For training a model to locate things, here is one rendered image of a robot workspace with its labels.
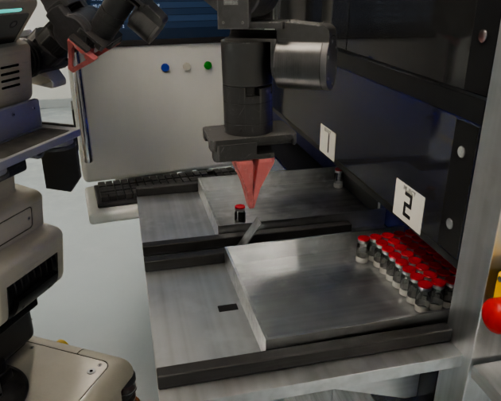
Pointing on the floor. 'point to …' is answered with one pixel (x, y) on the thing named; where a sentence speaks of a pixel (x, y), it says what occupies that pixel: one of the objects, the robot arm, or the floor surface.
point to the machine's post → (487, 223)
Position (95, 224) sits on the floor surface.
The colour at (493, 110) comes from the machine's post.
